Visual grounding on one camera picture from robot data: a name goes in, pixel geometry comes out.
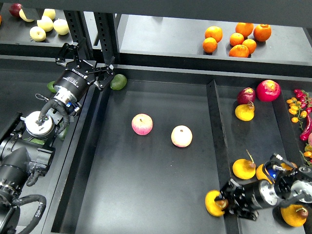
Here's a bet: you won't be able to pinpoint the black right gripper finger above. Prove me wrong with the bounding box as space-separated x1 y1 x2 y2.
226 206 259 221
220 178 244 202

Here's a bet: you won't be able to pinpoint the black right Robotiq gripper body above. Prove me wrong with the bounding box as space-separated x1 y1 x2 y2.
237 181 263 214

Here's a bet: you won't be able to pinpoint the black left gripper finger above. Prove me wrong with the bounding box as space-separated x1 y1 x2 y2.
55 38 86 68
84 56 115 91

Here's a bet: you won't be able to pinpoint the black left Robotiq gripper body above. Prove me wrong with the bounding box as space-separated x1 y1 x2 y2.
53 60 95 101

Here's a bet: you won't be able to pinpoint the yellow pear beside arm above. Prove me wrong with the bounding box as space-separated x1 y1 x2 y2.
255 164 272 184

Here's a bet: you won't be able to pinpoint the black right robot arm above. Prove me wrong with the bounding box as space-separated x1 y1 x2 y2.
214 154 312 221

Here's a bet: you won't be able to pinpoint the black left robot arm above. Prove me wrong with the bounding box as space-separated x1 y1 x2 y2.
0 43 115 234

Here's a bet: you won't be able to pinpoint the green avocado at tray corner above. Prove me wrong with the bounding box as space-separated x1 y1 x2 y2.
110 74 127 90

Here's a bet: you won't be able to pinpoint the yellow pear right tray middle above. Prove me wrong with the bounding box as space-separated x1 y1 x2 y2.
232 150 256 180

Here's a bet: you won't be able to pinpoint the green avocado left tray top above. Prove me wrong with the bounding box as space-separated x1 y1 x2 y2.
47 81 56 93

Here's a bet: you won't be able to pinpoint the green avocado tray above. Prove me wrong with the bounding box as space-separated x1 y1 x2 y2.
47 81 56 93
30 138 45 145

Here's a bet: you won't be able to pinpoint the pale yellow pear front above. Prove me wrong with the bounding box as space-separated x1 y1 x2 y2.
29 26 46 42

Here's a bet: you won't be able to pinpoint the pale yellow pear middle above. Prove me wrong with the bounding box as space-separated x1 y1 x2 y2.
37 16 54 32

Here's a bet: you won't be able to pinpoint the pale yellow pear back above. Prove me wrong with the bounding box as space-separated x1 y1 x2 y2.
43 8 56 20

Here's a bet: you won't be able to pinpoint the pale yellow pear half hidden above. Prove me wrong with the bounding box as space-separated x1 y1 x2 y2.
19 9 34 22

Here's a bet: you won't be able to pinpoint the dark green avocado upright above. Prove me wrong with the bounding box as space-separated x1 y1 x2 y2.
58 126 68 140

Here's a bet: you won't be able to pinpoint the green avocado left tray upper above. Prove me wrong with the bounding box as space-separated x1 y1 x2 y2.
30 138 45 145

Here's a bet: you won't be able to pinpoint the black left tray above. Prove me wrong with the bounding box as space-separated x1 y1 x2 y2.
0 58 96 234

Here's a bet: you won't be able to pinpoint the black tray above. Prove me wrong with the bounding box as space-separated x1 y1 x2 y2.
206 80 312 234
0 58 96 234
51 65 238 234

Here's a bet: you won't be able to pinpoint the black shelf upright posts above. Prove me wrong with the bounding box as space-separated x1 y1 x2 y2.
63 10 120 64

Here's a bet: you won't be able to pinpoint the pink red apple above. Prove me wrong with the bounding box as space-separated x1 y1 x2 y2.
131 113 153 136

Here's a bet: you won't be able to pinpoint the dark red apple on shelf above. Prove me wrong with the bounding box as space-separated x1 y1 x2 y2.
9 3 21 18

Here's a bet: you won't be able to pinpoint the black right tray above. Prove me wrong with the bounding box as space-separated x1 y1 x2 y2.
206 80 312 234

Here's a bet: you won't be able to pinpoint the cherry tomato bunch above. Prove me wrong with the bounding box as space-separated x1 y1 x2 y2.
286 89 312 123
299 143 312 166

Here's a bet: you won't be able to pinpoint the pale yellow pink apple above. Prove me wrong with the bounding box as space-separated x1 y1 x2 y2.
171 125 193 148

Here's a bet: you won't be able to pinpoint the red chili pepper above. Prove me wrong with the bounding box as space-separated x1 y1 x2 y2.
299 114 312 141

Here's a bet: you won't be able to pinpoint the black centre tray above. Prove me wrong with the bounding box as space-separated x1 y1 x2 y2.
51 65 238 234

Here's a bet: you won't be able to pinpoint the dark red apple right tray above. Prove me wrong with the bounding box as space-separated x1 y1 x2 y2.
237 87 255 105

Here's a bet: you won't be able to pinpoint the orange lower left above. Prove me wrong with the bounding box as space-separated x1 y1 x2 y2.
202 37 217 53

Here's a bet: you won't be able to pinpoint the orange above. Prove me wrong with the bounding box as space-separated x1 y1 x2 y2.
235 22 254 38
229 33 245 46
242 39 257 55
205 26 223 43
202 37 217 53
229 44 249 58
253 24 272 42

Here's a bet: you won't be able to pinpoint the orange top left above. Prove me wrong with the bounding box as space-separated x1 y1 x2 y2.
205 26 223 43

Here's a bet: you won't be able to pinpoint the orange centre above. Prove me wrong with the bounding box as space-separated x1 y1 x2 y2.
229 33 245 46

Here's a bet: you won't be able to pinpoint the orange front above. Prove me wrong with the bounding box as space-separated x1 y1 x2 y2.
229 44 249 58

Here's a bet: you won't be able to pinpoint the orange right lower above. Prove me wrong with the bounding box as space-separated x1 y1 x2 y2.
242 39 257 55

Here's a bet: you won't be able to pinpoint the orange top middle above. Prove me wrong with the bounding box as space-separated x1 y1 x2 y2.
235 22 254 38

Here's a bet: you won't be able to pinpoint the orange top right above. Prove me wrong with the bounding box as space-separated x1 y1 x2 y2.
253 24 272 42

